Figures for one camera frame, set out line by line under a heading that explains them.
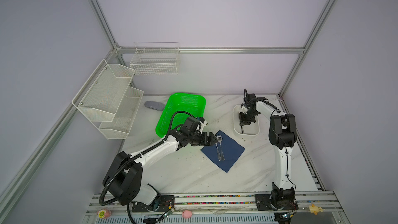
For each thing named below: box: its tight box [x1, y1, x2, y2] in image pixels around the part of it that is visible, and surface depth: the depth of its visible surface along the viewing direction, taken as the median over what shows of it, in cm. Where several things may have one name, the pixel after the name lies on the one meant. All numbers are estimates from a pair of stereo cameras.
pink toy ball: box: [181, 209, 193, 219], surface depth 71 cm
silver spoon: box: [217, 134, 225, 162], surface depth 97 cm
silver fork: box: [215, 142, 222, 162], surface depth 90 cm
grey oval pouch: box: [144, 100, 166, 111], surface depth 113 cm
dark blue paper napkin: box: [200, 129, 246, 174], surface depth 92 cm
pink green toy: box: [97, 208, 112, 219], surface depth 69 cm
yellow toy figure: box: [308, 203, 326, 216], surface depth 70 cm
